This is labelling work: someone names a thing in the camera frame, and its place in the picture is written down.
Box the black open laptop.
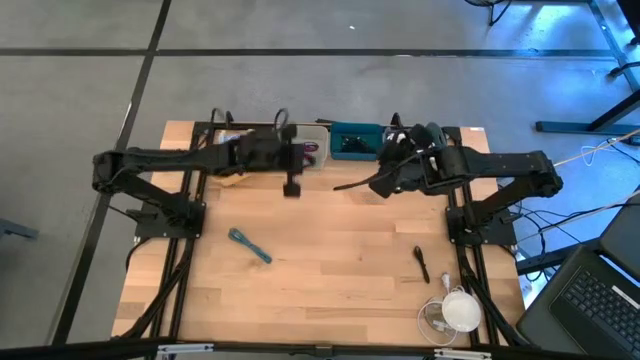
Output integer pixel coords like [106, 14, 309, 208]
[517, 244, 640, 360]

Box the black desk leg frame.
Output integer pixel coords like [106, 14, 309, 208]
[534, 0, 640, 136]

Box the short black cable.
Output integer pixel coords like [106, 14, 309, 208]
[412, 244, 431, 285]

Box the yellow extension cord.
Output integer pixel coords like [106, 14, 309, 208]
[514, 127, 640, 177]

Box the teal braided cable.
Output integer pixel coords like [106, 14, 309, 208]
[227, 227, 274, 265]

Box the teal plastic bin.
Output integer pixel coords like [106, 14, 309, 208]
[329, 122, 385, 162]

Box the beige floor cord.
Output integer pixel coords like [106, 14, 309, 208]
[517, 199, 640, 244]

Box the black aluminium table frame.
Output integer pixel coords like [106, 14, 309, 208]
[0, 119, 640, 360]

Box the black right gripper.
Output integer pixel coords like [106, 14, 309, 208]
[333, 122, 444, 196]

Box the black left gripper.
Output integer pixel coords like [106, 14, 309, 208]
[238, 124, 307, 175]

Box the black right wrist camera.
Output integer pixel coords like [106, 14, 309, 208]
[368, 172, 401, 199]

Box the clear white plastic bin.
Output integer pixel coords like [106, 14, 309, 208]
[294, 124, 331, 171]

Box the yellow plastic bin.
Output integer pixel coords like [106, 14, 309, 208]
[212, 128, 256, 189]

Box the thin white charger cable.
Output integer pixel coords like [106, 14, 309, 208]
[415, 272, 464, 347]

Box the grey stand foot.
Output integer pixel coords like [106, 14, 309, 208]
[0, 212, 40, 240]

